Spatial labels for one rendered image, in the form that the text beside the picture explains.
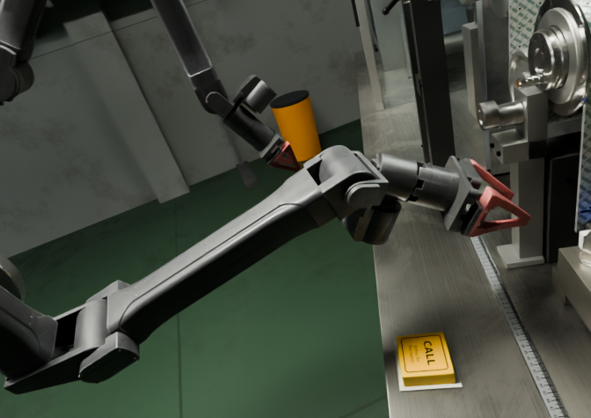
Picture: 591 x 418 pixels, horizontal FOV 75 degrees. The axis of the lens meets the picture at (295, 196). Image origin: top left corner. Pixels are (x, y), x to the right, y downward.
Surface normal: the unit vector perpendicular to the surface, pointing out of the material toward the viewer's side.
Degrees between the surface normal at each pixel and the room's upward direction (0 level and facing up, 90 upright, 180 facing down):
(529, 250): 90
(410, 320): 0
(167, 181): 90
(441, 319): 0
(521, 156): 90
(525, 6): 92
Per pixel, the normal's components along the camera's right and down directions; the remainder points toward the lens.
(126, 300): -0.43, -0.62
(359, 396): -0.29, -0.84
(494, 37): -0.11, 0.51
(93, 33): 0.29, 0.40
